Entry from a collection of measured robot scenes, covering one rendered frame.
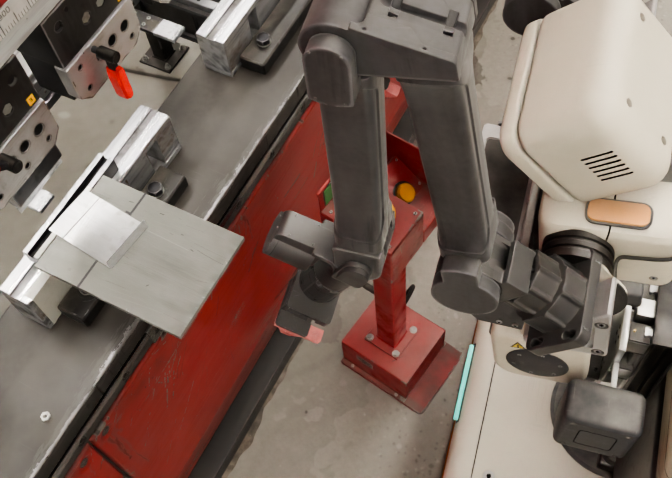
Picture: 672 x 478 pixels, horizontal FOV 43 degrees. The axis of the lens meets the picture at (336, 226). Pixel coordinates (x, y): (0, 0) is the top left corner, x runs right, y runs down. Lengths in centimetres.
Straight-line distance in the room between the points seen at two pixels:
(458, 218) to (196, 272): 52
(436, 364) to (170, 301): 111
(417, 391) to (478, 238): 135
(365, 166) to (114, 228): 60
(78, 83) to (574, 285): 71
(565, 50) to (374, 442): 138
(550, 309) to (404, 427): 125
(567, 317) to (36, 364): 83
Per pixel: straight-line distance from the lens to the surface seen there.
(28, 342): 147
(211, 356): 176
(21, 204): 130
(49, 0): 116
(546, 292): 99
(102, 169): 143
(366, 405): 223
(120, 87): 127
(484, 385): 196
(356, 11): 69
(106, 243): 135
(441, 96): 72
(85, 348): 143
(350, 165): 84
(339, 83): 70
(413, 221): 155
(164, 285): 129
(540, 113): 98
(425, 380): 224
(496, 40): 286
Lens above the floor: 212
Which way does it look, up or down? 60 degrees down
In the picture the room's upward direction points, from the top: 8 degrees counter-clockwise
